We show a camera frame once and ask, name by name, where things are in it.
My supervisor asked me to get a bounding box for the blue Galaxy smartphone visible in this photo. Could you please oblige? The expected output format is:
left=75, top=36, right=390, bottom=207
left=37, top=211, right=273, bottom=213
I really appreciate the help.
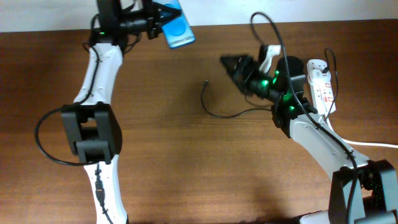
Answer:
left=154, top=0, right=196, bottom=49

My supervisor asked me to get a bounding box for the black USB charger cable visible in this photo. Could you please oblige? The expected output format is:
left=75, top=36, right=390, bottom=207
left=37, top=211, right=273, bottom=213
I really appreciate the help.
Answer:
left=200, top=80, right=274, bottom=119

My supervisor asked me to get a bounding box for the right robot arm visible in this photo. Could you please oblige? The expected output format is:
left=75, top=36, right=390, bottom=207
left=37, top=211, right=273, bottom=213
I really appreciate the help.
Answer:
left=220, top=55, right=397, bottom=223

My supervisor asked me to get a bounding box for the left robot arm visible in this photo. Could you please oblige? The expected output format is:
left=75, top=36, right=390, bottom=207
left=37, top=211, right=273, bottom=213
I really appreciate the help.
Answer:
left=61, top=1, right=183, bottom=223

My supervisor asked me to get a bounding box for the white power strip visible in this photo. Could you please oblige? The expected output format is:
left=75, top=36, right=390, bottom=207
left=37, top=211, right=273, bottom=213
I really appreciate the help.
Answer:
left=307, top=59, right=336, bottom=116

